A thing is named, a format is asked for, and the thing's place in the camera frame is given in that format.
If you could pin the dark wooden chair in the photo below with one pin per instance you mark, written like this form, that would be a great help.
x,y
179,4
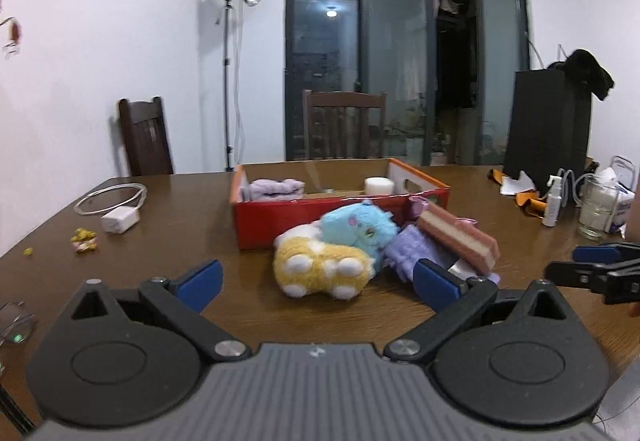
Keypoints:
x,y
345,126
147,136

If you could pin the small yellow toy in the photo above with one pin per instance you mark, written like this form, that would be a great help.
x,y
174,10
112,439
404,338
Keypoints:
x,y
84,241

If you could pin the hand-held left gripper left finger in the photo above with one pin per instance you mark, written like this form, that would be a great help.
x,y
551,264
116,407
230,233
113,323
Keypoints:
x,y
200,278

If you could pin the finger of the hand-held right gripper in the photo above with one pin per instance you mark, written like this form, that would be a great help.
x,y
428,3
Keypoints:
x,y
595,253
575,276

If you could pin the eyeglasses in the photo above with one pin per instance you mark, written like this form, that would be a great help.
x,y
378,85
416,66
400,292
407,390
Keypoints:
x,y
15,326

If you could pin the pink cake-shaped sponge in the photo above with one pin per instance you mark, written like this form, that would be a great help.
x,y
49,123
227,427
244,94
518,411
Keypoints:
x,y
450,231

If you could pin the white roll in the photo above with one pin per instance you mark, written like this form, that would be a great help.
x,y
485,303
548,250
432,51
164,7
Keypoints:
x,y
377,186

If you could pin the white spray bottle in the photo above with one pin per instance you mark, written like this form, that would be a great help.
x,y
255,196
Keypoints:
x,y
551,206

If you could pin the black cloth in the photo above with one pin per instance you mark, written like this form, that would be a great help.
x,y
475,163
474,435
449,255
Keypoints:
x,y
587,68

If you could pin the glass jar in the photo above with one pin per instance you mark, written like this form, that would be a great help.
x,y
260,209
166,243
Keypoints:
x,y
596,213

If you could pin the yellow plush toy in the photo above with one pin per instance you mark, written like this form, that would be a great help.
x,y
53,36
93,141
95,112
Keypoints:
x,y
312,263

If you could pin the blue plush toy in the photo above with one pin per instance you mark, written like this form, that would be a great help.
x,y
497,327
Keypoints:
x,y
350,226

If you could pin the sliding glass door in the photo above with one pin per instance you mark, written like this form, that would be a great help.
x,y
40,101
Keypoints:
x,y
390,71

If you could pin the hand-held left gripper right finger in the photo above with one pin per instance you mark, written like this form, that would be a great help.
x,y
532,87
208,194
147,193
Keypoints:
x,y
435,283

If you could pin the orange and white wrapper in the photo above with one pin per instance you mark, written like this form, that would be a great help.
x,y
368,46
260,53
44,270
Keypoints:
x,y
522,201

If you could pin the white tissue pack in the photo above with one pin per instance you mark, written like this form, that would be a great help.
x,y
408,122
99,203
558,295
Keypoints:
x,y
625,208

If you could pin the pink satin scrunchie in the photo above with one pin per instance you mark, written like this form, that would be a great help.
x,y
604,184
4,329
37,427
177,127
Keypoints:
x,y
418,207

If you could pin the red cardboard box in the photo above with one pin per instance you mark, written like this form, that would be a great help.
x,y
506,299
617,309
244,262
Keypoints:
x,y
300,221

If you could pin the purple fuzzy cloth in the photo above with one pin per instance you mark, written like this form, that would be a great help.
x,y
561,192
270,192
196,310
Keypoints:
x,y
272,188
410,248

